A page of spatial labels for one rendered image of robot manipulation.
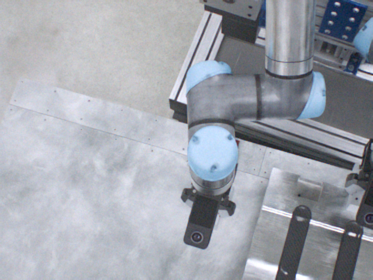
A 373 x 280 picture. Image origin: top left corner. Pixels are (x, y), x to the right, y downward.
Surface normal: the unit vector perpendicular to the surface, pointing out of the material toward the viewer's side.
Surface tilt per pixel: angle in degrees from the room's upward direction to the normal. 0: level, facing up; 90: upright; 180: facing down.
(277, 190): 0
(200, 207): 29
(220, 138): 0
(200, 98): 25
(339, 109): 0
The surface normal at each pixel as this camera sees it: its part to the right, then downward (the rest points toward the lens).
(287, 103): -0.05, 0.46
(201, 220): -0.17, 0.17
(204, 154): -0.03, -0.31
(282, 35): -0.43, 0.46
